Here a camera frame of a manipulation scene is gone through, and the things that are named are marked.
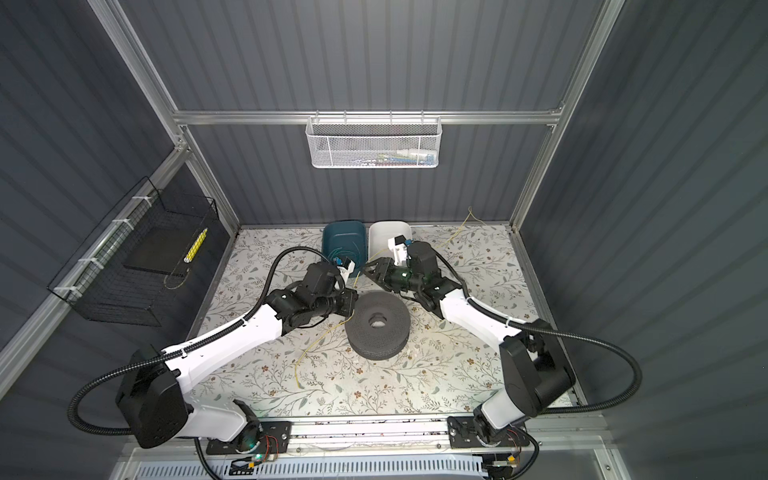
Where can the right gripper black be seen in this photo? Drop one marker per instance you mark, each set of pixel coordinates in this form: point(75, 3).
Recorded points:
point(384, 272)

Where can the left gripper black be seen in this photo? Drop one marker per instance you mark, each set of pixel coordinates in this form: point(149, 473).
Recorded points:
point(349, 296)

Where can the white plastic tray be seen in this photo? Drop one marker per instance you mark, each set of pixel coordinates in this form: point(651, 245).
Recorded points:
point(380, 232)

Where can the teal plastic tray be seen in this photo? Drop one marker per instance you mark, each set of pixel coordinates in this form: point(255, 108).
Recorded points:
point(345, 240)

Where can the grey foam spool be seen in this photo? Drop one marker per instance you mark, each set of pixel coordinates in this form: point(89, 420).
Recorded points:
point(380, 326)

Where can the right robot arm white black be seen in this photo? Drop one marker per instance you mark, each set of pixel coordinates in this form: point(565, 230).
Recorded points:
point(535, 367)

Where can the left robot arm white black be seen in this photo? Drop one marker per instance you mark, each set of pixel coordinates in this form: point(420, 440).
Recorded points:
point(155, 396)

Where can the items in white basket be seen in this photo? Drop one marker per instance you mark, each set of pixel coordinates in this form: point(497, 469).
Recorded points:
point(407, 157)

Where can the black flat pad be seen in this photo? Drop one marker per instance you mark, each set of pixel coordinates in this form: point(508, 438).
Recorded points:
point(161, 251)

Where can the white vented cover strip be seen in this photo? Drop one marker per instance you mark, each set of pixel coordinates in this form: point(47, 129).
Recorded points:
point(354, 468)

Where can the white wire wall basket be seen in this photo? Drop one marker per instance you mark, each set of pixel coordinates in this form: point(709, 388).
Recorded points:
point(334, 144)

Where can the black wire wall basket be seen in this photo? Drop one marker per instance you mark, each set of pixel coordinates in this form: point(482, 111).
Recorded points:
point(99, 288)

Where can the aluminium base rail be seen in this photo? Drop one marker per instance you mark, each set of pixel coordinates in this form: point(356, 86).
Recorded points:
point(431, 434)

